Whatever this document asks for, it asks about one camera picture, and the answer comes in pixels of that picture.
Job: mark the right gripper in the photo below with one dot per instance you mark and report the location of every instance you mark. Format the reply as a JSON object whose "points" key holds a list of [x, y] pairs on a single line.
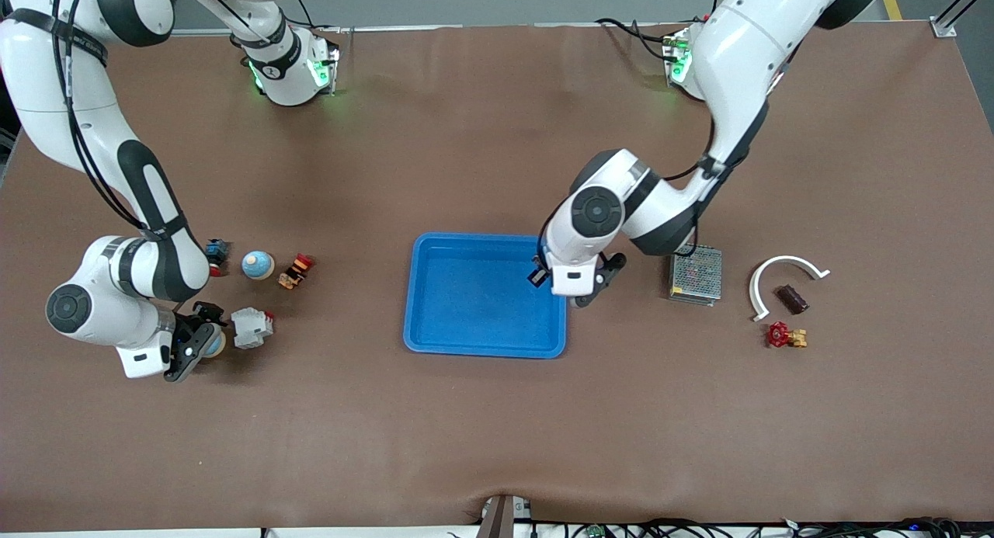
{"points": [[186, 330]]}

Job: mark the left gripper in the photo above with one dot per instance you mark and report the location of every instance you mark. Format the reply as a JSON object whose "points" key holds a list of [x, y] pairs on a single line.
{"points": [[537, 275]]}

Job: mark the blue desk bell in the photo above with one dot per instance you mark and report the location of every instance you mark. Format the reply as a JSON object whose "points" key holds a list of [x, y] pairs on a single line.
{"points": [[217, 345], [257, 266]]}

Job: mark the black electrolytic capacitor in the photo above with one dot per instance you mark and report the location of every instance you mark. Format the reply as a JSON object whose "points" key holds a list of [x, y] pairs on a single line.
{"points": [[793, 299]]}

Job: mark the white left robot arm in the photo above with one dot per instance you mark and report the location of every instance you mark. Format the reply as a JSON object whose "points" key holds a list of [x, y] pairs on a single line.
{"points": [[745, 49]]}

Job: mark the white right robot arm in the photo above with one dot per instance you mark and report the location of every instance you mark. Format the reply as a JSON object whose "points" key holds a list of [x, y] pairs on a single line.
{"points": [[46, 72]]}

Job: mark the blue plastic tray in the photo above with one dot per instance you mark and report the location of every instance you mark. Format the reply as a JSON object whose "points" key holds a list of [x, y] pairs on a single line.
{"points": [[474, 313]]}

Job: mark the white circuit breaker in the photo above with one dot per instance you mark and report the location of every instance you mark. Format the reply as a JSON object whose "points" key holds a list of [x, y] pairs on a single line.
{"points": [[250, 327]]}

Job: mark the red emergency stop button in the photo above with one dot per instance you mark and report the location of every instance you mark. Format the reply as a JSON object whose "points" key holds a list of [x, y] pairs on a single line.
{"points": [[219, 251]]}

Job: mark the metal mesh power supply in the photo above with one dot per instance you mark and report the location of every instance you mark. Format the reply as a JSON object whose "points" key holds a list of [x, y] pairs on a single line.
{"points": [[699, 278]]}

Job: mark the white curved plastic clip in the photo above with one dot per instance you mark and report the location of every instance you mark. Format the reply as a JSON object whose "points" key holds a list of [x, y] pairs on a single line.
{"points": [[752, 293]]}

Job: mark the small green connector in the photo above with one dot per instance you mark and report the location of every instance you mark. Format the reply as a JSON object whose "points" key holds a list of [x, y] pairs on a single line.
{"points": [[596, 531]]}

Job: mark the orange red push button switch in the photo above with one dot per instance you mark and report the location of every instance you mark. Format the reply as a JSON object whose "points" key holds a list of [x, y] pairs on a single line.
{"points": [[295, 271]]}

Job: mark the grey camera stand bracket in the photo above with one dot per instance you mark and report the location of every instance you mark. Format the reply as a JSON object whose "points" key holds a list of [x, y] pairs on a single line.
{"points": [[501, 518]]}

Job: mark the aluminium frame profile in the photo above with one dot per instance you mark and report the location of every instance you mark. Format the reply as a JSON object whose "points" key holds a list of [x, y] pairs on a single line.
{"points": [[943, 27]]}

